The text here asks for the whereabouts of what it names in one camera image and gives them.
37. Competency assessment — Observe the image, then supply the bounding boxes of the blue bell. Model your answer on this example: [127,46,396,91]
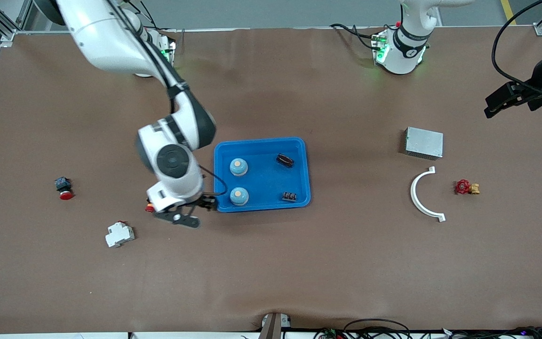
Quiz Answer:
[229,157,249,178]
[230,187,249,207]

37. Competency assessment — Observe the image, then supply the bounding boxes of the blue plastic tray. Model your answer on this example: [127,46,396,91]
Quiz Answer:
[213,137,311,213]

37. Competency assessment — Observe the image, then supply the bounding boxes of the white circuit breaker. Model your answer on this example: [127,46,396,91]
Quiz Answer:
[105,220,136,249]

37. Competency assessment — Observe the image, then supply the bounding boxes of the grey metal box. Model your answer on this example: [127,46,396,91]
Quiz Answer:
[403,127,444,161]

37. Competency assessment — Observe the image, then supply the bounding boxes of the brown table mat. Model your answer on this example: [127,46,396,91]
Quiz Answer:
[0,26,542,335]

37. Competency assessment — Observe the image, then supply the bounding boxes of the red black push button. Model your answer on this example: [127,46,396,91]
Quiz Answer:
[55,177,74,201]

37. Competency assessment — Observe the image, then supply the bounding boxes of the black right camera mount plate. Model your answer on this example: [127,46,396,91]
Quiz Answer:
[153,207,202,229]

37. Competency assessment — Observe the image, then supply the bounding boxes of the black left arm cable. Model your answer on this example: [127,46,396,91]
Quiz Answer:
[491,0,542,86]

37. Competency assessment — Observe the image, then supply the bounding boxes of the red handle brass valve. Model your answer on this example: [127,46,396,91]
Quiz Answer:
[455,179,481,196]

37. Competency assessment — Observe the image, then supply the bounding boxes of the white curved bracket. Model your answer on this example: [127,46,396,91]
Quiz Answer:
[410,166,446,223]

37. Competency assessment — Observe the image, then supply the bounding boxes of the metal camera stand bracket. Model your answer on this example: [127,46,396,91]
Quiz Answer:
[259,312,291,339]

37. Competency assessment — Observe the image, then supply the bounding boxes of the black right base cables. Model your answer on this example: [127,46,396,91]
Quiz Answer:
[130,0,178,34]

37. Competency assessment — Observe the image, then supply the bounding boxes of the black base cables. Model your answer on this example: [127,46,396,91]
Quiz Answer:
[330,23,382,50]
[130,0,178,34]

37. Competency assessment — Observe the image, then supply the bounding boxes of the black left base cables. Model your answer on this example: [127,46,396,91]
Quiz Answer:
[330,23,382,50]

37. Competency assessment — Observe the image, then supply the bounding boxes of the black cable bundle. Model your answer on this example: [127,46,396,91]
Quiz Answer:
[313,319,413,339]
[440,326,542,339]

